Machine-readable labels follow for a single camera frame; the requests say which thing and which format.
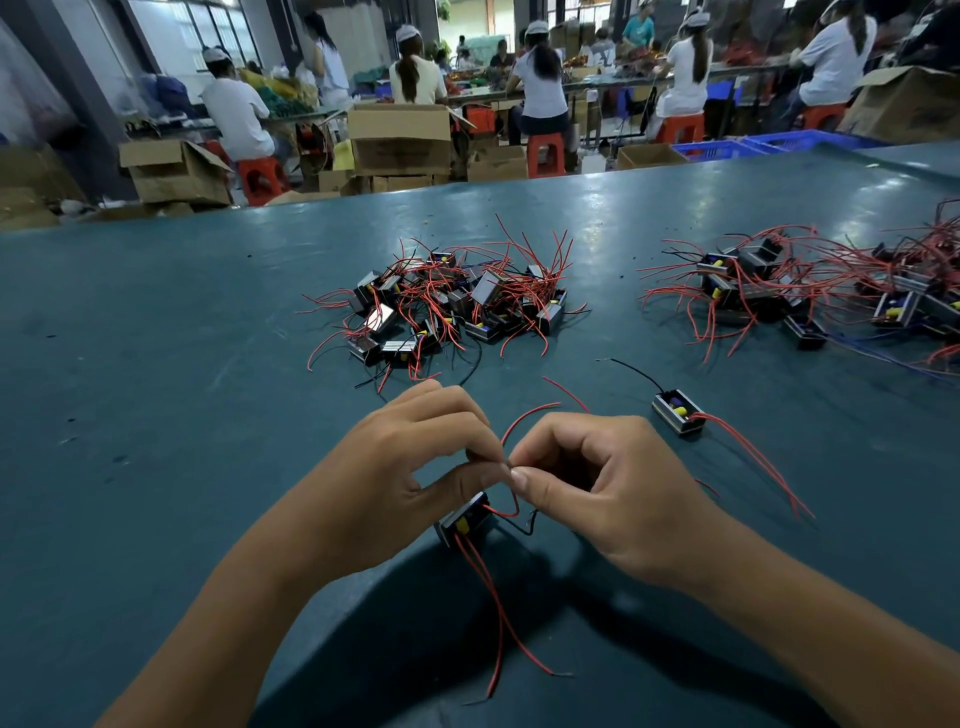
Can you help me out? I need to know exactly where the person's left hand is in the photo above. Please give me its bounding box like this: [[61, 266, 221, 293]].
[[277, 381, 512, 587]]

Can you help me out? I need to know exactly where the person's right hand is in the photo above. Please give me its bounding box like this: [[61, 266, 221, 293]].
[[507, 412, 734, 587]]

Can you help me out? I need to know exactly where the central pile of wired modules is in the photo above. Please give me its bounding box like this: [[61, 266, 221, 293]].
[[304, 225, 590, 395]]

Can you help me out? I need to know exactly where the person's right forearm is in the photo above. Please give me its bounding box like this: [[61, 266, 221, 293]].
[[693, 525, 960, 728]]

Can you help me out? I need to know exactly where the person's left forearm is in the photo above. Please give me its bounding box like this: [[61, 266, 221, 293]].
[[97, 540, 362, 728]]

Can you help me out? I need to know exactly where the shallow cardboard box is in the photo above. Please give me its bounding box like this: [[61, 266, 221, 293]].
[[616, 142, 690, 170]]

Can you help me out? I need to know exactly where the low cardboard box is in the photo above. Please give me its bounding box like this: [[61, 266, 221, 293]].
[[466, 142, 530, 183]]

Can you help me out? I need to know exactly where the large closed cardboard box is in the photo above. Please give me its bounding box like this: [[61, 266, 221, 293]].
[[348, 103, 455, 174]]

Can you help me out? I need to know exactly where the blue plastic crate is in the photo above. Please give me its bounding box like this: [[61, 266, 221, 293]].
[[745, 129, 887, 153], [672, 139, 771, 161]]

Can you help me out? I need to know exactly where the open cardboard box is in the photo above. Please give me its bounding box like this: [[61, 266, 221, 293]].
[[120, 138, 234, 207]]

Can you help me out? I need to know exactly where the tilted cardboard box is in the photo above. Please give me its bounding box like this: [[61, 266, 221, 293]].
[[840, 64, 960, 144]]

